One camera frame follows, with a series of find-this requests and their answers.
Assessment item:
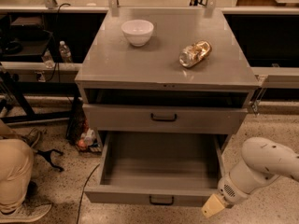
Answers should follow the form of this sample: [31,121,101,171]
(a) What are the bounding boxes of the black cable on floor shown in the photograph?
[75,163,101,224]

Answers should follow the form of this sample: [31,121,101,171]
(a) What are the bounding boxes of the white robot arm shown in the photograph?
[202,137,299,217]

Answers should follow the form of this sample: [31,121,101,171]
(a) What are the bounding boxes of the black metal stand frame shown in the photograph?
[0,69,79,124]

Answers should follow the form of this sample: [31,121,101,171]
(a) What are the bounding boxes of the grey drawer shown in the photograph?
[83,104,247,134]
[85,132,224,207]

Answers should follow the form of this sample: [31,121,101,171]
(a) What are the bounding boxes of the white ceramic bowl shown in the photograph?
[121,20,154,47]

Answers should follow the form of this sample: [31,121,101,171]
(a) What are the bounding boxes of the grey drawer cabinet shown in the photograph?
[76,7,258,147]

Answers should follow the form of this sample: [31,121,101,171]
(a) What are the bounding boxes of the black plastic bracket on floor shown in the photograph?
[36,148,64,172]

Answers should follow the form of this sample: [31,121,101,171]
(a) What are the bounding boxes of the grey sneaker behind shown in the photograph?
[23,128,42,147]

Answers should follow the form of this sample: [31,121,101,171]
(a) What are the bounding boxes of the black side table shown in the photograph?
[0,14,58,63]

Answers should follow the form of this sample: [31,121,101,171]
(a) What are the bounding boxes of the crushed gold metallic can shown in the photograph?
[178,40,212,68]

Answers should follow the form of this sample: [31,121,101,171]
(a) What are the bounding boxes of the grey sneaker front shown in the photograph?
[0,203,52,224]

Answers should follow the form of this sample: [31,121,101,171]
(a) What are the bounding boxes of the grey sneaker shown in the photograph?
[23,128,42,147]
[0,203,52,224]

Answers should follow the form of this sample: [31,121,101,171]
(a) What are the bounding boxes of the person leg beige trousers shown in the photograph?
[0,122,34,214]

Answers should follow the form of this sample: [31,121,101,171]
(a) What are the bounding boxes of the pile of small bottles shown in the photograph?
[76,129,102,153]

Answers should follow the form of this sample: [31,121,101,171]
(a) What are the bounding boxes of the clear plastic water bottle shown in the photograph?
[59,41,73,63]

